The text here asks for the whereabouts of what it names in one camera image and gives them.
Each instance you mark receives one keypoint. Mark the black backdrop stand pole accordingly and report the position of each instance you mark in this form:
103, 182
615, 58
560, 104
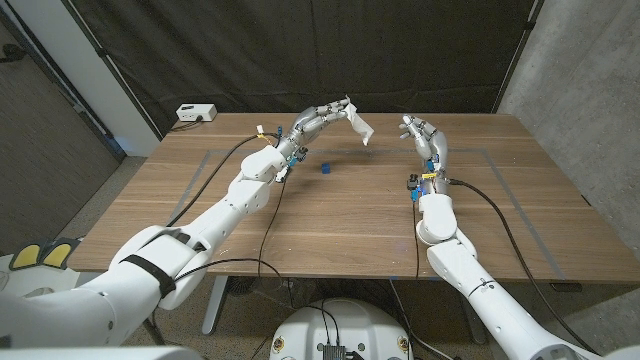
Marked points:
520, 50
107, 55

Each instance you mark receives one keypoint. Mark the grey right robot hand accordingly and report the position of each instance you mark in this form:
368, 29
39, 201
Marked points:
435, 147

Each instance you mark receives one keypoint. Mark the black round fan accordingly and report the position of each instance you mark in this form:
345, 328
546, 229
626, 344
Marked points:
242, 285

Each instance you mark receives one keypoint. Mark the white floor mat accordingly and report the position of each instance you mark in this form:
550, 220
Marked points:
50, 277

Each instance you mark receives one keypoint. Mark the yellow foot pedal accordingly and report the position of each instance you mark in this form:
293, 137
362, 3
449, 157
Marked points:
57, 255
26, 257

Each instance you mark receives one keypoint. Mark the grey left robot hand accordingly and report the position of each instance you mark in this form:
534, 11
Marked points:
307, 127

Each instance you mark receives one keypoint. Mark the grey tape outline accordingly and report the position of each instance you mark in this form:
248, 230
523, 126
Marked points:
380, 150

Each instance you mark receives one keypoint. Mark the black backdrop curtain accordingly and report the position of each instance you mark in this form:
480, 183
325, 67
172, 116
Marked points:
325, 50

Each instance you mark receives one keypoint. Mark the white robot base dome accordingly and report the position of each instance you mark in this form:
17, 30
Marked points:
345, 325

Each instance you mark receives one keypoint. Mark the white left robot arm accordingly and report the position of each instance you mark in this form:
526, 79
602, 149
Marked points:
210, 230

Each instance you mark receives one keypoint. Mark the white paper sheet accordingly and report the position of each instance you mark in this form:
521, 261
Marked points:
361, 125

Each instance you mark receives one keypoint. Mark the blue block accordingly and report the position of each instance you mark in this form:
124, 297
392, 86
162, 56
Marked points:
325, 168

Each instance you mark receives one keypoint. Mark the white power strip box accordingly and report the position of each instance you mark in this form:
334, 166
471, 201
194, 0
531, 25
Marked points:
196, 112

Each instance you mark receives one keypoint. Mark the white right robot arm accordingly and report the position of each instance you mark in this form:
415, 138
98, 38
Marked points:
480, 290

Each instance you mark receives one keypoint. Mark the white robot torso edge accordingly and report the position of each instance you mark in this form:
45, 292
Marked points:
100, 355

